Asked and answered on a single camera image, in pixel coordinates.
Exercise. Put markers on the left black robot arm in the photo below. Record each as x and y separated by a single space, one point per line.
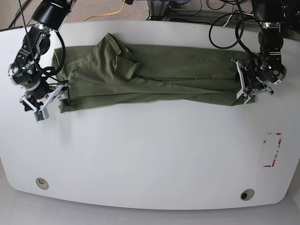
266 67

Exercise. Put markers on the grey aluminium frame rail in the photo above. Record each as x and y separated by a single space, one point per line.
194 11

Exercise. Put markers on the red tape rectangle marking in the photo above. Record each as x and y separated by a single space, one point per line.
270 149

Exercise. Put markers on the olive green t-shirt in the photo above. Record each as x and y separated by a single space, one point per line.
112 72

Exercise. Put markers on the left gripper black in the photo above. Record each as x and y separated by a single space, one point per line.
248 81

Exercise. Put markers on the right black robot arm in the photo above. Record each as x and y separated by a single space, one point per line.
26 70

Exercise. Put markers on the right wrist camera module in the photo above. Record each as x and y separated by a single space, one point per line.
41 114

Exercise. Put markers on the right table cable grommet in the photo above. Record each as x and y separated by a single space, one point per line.
247 194

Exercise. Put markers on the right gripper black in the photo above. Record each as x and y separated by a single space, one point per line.
42 96

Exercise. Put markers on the table cable grommet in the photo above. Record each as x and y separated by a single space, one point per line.
42 183
247 194

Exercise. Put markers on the left table cable grommet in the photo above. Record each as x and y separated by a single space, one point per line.
42 183

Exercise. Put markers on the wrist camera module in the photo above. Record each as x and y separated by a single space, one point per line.
243 96
41 114

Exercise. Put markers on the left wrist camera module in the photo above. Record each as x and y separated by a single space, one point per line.
243 96

